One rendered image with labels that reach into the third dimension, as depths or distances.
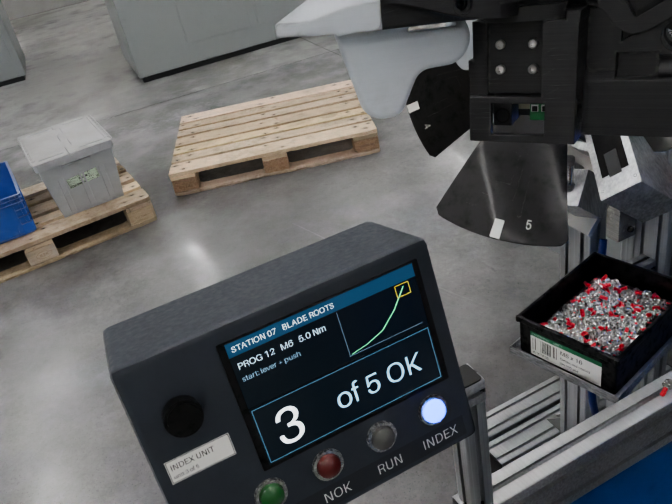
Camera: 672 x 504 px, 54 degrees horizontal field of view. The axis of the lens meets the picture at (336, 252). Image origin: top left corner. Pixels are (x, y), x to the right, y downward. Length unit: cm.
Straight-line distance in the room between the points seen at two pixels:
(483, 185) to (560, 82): 83
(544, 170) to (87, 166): 281
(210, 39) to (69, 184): 318
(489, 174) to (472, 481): 56
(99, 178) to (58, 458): 169
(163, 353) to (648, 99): 34
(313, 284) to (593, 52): 26
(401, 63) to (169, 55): 614
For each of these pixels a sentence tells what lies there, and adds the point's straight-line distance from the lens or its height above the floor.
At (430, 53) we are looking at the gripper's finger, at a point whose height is 144.
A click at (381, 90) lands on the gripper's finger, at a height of 143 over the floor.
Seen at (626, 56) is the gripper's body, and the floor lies 142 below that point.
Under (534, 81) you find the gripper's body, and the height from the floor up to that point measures 142.
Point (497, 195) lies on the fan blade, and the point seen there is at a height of 99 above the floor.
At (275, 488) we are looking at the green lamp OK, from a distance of 54.
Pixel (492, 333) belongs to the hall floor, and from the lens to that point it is 238.
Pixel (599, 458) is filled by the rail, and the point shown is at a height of 83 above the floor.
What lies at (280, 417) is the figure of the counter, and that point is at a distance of 52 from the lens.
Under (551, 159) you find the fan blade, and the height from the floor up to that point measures 103.
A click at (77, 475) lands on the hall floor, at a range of 235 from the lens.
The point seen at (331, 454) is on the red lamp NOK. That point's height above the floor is 113.
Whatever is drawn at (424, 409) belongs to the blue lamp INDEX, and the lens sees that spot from 57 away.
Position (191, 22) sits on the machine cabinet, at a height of 41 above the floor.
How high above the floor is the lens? 153
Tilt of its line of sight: 31 degrees down
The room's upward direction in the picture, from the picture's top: 12 degrees counter-clockwise
